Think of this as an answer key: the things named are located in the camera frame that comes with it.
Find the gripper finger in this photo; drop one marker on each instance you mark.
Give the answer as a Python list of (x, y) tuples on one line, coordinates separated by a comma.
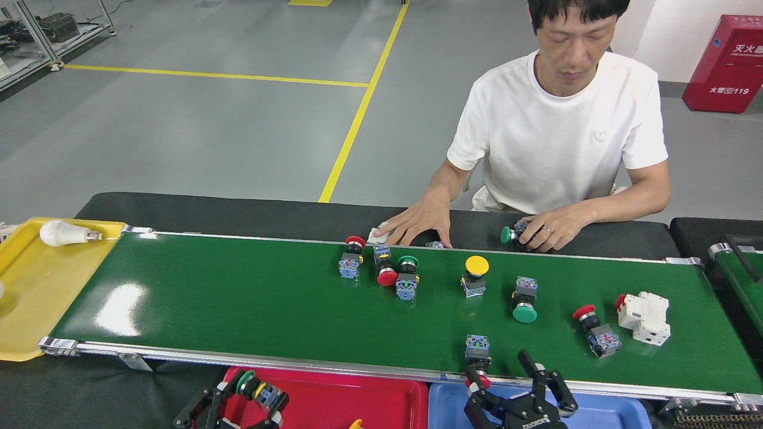
[(274, 416), (199, 414)]

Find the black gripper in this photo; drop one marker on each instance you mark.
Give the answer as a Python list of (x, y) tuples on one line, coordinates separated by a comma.
[(536, 420)]

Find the green mushroom button switch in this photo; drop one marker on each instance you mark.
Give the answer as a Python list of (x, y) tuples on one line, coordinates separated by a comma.
[(524, 313), (271, 396)]

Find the red push button switch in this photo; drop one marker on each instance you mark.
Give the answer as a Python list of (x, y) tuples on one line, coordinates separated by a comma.
[(603, 341), (350, 266), (477, 347)]

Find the yellow mushroom button switch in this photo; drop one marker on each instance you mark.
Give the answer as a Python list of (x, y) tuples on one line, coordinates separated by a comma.
[(477, 265)]

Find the white circuit breaker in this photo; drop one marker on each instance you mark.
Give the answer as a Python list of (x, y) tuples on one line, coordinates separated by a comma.
[(377, 237), (647, 319)]

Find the red mushroom button switch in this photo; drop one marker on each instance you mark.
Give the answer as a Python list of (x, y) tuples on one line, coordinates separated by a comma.
[(387, 277)]

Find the person's right forearm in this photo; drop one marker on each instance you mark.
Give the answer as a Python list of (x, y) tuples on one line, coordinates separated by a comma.
[(450, 179)]

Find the long green conveyor belt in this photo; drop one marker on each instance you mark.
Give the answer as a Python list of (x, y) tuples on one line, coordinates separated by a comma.
[(268, 298)]

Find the yellow plastic tray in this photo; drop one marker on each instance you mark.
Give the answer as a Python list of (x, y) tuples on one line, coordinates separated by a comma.
[(42, 298)]

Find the narrow green conveyor belt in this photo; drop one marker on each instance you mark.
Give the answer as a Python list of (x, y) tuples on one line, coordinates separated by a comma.
[(748, 292)]

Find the person's left hand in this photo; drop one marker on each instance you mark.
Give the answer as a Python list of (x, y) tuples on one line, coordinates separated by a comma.
[(560, 226)]

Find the person's right hand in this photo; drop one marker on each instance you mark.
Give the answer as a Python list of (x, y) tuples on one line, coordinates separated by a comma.
[(423, 217)]

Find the red plastic bin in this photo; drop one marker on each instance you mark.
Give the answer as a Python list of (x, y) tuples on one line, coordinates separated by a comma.
[(357, 399)]

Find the blue plastic bin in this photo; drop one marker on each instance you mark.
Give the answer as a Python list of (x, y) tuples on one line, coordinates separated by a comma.
[(608, 417)]

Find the person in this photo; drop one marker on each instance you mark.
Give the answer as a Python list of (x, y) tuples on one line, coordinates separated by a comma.
[(560, 137)]

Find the red fire extinguisher box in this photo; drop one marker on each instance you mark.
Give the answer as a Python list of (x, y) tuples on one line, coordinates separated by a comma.
[(724, 65)]

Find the dark grey equipment box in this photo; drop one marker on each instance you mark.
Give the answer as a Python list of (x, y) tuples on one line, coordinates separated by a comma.
[(59, 27)]

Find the black guide frame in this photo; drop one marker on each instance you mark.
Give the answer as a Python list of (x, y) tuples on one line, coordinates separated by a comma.
[(739, 253)]

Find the metal frame rack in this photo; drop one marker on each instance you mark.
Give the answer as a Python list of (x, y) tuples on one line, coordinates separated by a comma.
[(40, 36)]

